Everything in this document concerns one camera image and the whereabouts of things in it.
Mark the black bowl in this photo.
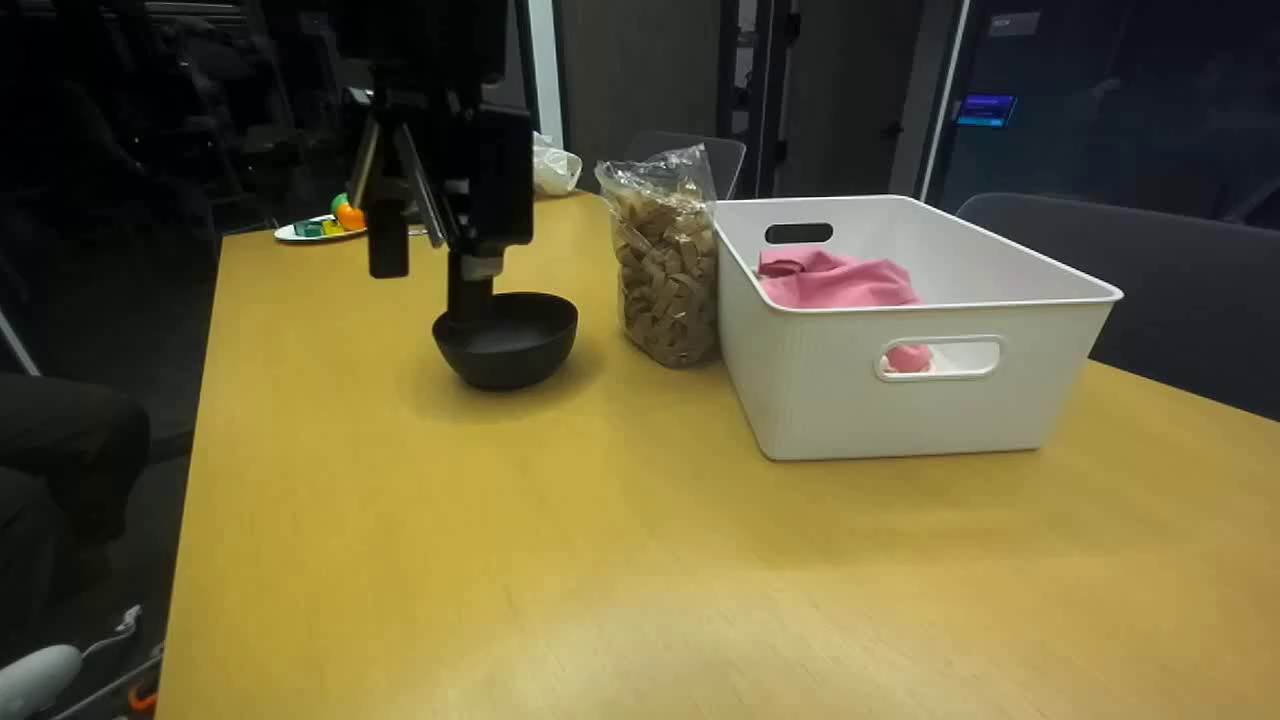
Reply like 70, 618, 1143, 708
430, 293, 579, 393

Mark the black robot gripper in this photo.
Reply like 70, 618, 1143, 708
355, 85, 531, 330

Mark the orange toy fruit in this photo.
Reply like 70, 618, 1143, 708
337, 199, 367, 232

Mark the white plate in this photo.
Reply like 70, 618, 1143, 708
272, 213, 363, 245

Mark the green toy fruit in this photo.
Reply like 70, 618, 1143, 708
290, 216, 333, 236

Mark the white orange plastic bag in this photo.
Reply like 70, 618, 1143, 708
531, 132, 583, 195

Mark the clear bag of rubber bands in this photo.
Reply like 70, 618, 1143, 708
597, 159, 717, 366

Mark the pink towel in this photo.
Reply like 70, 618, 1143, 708
754, 245, 915, 308

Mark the white plastic basket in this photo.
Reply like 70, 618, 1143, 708
711, 195, 1124, 459

